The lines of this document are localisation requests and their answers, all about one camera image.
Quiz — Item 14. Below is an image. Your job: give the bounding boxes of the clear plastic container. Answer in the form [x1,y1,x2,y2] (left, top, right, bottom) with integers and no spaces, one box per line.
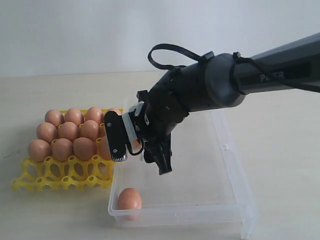
[108,109,259,240]

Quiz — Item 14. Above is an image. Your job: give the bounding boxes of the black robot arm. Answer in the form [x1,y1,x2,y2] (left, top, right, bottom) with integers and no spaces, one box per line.
[135,34,320,175]

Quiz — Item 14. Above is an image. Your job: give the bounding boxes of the yellow plastic egg tray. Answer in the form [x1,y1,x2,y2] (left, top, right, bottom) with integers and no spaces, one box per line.
[11,109,115,192]

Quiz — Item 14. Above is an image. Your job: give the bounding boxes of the brown egg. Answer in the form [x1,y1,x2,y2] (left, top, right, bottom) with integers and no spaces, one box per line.
[131,139,141,152]
[64,108,84,126]
[73,137,97,161]
[80,120,100,142]
[85,106,104,125]
[58,121,79,142]
[36,122,58,144]
[99,136,112,161]
[107,107,122,116]
[117,187,142,210]
[27,139,52,163]
[52,138,74,162]
[44,109,65,128]

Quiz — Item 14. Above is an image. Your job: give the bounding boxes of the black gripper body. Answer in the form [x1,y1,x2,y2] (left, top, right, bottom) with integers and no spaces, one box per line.
[136,83,189,140]

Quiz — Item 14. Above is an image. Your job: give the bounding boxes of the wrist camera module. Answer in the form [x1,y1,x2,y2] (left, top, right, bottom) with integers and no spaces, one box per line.
[104,101,150,162]

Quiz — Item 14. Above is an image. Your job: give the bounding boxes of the black cable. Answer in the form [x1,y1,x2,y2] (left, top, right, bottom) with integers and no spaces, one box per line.
[124,43,320,157]

